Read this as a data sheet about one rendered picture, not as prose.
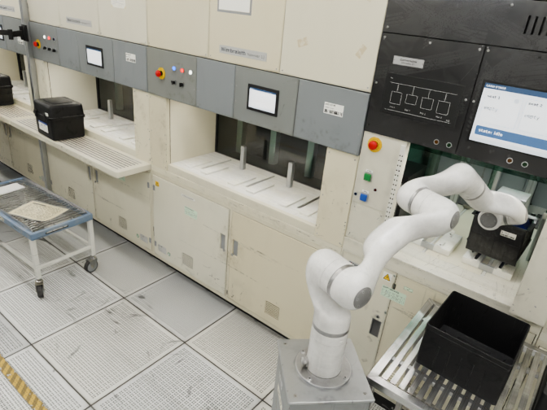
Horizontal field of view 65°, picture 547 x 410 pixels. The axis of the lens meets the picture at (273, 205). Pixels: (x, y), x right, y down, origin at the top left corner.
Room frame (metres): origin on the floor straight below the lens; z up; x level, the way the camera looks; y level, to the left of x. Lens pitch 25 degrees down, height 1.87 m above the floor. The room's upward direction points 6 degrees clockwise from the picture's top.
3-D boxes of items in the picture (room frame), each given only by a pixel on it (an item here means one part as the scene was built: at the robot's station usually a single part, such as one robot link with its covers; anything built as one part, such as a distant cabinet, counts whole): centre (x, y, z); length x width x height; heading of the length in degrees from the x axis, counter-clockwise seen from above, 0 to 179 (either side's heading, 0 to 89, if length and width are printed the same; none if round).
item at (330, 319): (1.14, -0.20, 1.07); 0.19 x 0.12 x 0.24; 35
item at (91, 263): (2.67, 1.69, 0.24); 0.97 x 0.52 x 0.48; 57
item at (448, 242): (1.91, -0.81, 0.89); 0.22 x 0.21 x 0.04; 144
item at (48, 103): (3.17, 1.68, 0.93); 0.30 x 0.28 x 0.26; 51
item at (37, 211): (2.54, 1.56, 0.47); 0.31 x 0.23 x 0.02; 76
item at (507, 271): (1.75, -1.03, 0.89); 0.22 x 0.21 x 0.04; 144
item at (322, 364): (1.11, -0.22, 0.85); 0.19 x 0.19 x 0.18
